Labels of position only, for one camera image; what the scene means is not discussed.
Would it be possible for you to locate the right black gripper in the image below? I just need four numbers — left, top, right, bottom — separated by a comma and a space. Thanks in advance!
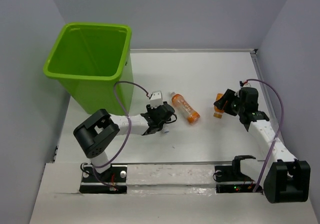
213, 89, 244, 116

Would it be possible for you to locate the small orange bottle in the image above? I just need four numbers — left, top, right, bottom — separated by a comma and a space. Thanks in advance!
213, 93, 224, 119

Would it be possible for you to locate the clear crushed bottle white cap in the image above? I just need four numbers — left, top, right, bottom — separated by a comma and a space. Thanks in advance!
161, 126, 170, 134

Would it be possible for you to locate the orange drink bottle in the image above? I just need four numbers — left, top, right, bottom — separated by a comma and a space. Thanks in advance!
169, 92, 200, 125

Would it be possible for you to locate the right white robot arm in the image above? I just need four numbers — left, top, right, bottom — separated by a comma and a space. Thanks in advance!
214, 87, 311, 203

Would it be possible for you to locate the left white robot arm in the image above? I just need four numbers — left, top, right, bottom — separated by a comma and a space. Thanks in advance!
73, 101, 176, 181

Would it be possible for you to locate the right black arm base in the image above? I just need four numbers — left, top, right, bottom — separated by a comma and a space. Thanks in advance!
212, 164, 256, 193

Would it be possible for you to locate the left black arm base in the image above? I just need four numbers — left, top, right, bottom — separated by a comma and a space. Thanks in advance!
79, 162, 128, 194

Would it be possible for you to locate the green plastic bin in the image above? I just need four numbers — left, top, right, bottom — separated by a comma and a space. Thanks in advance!
43, 22, 134, 115

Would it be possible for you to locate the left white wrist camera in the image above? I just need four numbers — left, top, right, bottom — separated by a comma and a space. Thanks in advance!
149, 91, 163, 109

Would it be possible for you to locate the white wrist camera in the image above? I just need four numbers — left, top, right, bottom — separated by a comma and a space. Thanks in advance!
239, 81, 252, 89
149, 91, 163, 109

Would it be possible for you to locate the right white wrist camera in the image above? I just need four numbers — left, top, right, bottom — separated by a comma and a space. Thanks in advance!
239, 81, 252, 89

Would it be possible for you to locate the aluminium table edge rail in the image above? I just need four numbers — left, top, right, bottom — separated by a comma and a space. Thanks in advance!
130, 49, 256, 54

